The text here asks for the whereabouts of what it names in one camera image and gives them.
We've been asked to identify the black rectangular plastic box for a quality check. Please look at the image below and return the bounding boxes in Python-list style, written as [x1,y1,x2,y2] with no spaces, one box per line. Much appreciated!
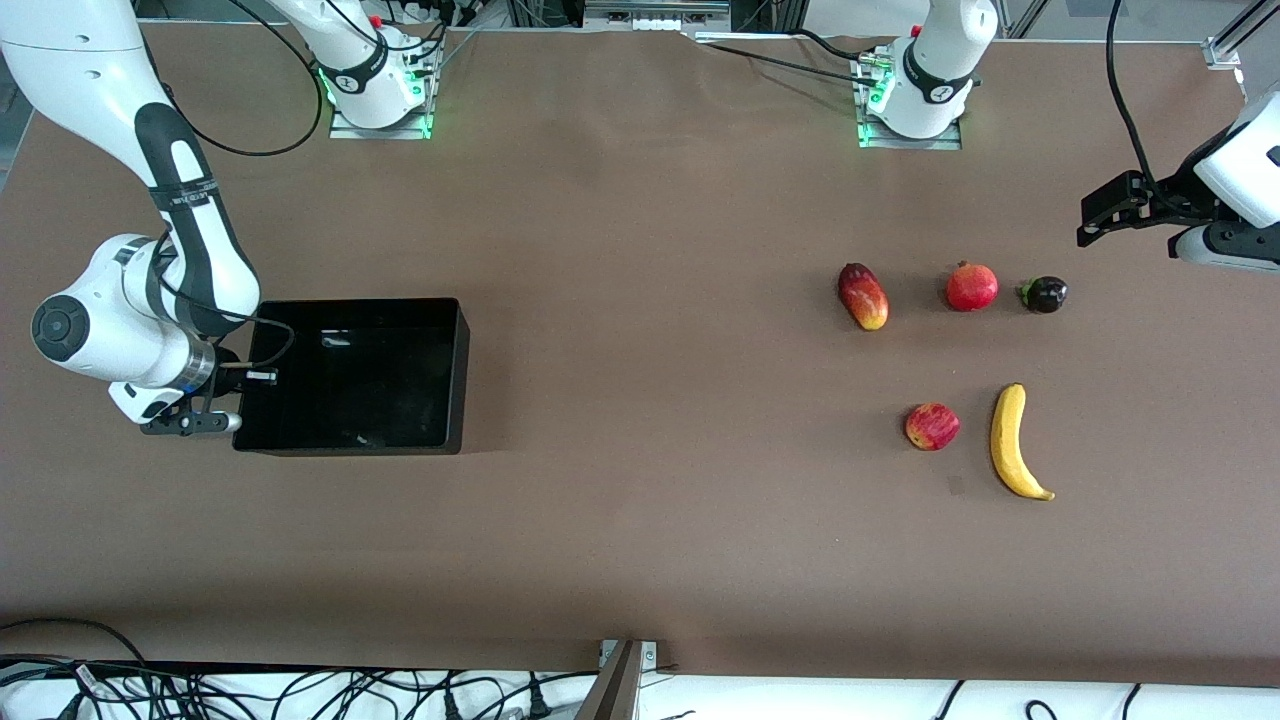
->
[232,297,471,457]

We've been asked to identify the yellow banana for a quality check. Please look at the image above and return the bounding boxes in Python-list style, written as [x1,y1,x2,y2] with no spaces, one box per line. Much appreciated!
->
[990,384,1056,501]

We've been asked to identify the red striped apple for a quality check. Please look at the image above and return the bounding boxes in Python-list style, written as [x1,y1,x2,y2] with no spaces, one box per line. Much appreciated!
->
[905,402,961,452]

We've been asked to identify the dark purple mangosteen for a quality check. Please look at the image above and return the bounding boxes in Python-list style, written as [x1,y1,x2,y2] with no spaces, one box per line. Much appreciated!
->
[1018,276,1069,314]

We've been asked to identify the red pomegranate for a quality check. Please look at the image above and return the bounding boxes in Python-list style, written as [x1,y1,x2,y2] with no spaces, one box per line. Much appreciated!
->
[946,261,999,312]

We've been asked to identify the red yellow mango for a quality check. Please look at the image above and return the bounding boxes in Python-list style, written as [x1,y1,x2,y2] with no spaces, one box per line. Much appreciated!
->
[838,263,890,331]

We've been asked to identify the dark angled beam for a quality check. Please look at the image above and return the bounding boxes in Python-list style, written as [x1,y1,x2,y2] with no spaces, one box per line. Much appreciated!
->
[575,640,644,720]

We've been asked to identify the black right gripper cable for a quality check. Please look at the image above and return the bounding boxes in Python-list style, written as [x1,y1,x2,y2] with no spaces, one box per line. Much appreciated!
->
[148,235,297,373]

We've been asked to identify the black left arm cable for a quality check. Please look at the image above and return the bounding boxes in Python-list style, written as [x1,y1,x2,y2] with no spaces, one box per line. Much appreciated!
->
[1104,0,1161,191]

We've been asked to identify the aluminium frame profile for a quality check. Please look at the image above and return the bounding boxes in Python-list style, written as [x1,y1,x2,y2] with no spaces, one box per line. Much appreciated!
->
[1203,0,1280,71]

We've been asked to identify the aluminium left arm base plate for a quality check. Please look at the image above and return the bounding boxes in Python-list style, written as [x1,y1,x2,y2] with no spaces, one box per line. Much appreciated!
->
[855,45,964,151]

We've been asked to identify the black right arm base cable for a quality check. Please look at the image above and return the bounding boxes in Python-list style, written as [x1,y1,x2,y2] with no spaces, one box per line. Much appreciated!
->
[160,85,331,159]

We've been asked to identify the aluminium right arm base plate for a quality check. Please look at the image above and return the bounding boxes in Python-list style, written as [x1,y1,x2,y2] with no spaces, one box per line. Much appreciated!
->
[328,40,434,140]

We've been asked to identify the black table cable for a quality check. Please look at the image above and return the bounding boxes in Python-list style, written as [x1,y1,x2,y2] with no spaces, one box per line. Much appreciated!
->
[690,30,873,85]

